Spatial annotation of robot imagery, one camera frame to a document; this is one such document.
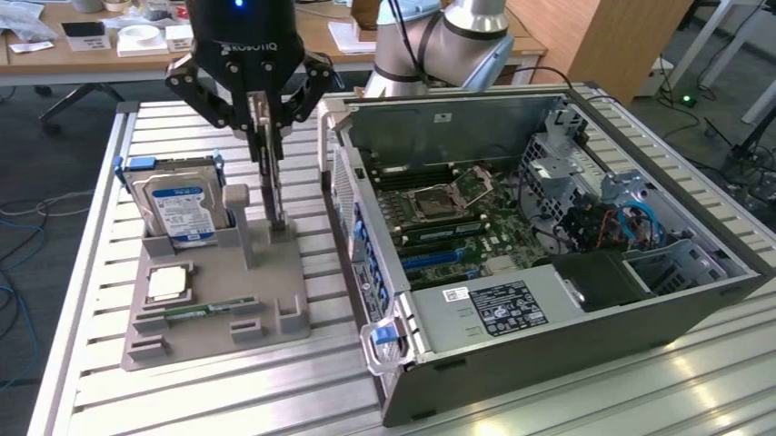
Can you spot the perforated metal disk bay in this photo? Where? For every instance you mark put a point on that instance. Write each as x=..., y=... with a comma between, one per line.
x=558, y=181

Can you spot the open grey PC case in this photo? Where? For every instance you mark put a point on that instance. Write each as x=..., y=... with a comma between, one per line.
x=546, y=386

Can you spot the grey plastic bag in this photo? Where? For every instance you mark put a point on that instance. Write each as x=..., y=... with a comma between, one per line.
x=25, y=20

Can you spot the black chair base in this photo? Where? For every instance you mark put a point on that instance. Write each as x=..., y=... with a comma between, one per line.
x=67, y=104

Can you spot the grey power supply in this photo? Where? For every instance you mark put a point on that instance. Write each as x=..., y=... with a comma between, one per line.
x=443, y=327

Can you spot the white tape roll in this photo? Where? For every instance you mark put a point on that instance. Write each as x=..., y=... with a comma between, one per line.
x=140, y=40

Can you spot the metal socket cover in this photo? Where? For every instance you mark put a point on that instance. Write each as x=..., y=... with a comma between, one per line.
x=476, y=181

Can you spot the white box black top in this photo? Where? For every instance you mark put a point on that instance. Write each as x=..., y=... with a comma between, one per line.
x=87, y=43

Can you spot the green motherboard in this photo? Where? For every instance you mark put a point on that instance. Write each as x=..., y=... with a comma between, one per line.
x=504, y=227

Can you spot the CPU socket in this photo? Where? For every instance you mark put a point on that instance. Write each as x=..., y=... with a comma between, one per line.
x=433, y=204

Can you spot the white paper stack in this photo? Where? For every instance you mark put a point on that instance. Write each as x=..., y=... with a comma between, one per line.
x=349, y=41

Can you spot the white box red button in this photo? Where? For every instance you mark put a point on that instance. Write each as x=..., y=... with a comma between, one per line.
x=658, y=79

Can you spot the white box with print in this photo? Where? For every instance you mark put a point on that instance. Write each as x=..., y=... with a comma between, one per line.
x=180, y=38

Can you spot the grey parts rack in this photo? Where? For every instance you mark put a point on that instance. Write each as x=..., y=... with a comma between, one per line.
x=225, y=284

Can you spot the brown cardboard box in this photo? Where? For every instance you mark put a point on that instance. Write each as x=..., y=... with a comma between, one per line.
x=365, y=13

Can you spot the grey cup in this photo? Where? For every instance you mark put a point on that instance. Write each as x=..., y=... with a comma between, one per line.
x=87, y=5

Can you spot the device with green light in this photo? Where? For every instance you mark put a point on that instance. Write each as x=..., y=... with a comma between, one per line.
x=689, y=99

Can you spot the silver chipset heat sink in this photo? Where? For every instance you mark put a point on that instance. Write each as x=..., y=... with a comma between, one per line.
x=504, y=267

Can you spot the flat white box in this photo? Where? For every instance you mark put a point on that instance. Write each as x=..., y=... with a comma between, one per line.
x=142, y=51

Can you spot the dark small bag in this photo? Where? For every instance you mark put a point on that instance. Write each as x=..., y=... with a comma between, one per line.
x=158, y=14

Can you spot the silver CPU chip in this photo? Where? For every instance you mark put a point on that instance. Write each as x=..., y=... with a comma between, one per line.
x=169, y=284

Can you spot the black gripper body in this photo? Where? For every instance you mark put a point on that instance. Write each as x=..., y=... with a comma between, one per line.
x=249, y=59

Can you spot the hard disk with blue bracket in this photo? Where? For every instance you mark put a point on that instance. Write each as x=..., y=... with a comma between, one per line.
x=176, y=213

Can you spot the white label card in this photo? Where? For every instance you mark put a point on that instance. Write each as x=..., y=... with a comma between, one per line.
x=30, y=47

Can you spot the wooden desk white frame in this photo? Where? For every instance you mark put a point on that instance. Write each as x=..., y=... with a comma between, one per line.
x=319, y=34
x=61, y=63

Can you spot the wooden cabinet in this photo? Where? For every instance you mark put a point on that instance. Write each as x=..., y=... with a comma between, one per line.
x=607, y=45

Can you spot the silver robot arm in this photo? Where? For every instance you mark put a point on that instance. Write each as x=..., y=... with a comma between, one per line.
x=473, y=27

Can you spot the grey metal disk bay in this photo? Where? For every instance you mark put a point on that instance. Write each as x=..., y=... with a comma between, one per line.
x=674, y=272

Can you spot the beige tape roll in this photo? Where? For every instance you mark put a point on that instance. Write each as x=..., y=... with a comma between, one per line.
x=116, y=5

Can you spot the white table frame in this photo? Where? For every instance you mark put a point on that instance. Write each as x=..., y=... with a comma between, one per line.
x=698, y=43

